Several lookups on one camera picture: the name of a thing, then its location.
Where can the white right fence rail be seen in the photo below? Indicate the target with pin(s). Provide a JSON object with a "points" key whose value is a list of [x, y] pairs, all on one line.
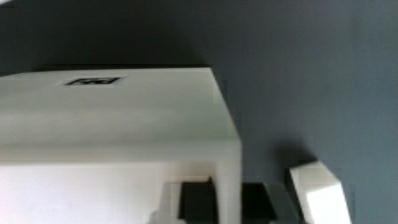
{"points": [[321, 194]]}

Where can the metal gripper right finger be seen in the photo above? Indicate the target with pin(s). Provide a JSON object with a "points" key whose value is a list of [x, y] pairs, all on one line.
{"points": [[268, 205]]}

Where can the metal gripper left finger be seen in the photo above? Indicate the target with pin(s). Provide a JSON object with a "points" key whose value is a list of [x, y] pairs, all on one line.
{"points": [[198, 211]]}

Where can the white drawer cabinet frame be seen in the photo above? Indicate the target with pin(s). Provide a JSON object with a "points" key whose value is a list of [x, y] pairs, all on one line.
{"points": [[113, 133]]}

